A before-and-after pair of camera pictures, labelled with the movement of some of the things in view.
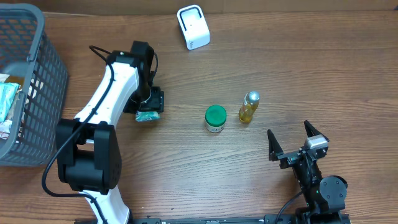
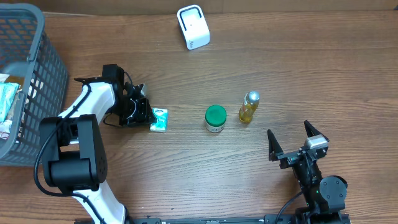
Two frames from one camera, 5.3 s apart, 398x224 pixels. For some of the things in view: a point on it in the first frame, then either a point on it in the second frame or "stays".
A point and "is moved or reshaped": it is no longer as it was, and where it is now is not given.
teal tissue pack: (147, 116) is moved or reshaped
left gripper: (157, 104) to (143, 117)
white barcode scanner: (194, 26) stays
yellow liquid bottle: (250, 102) stays
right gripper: (289, 157) stays
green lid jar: (215, 117) stays
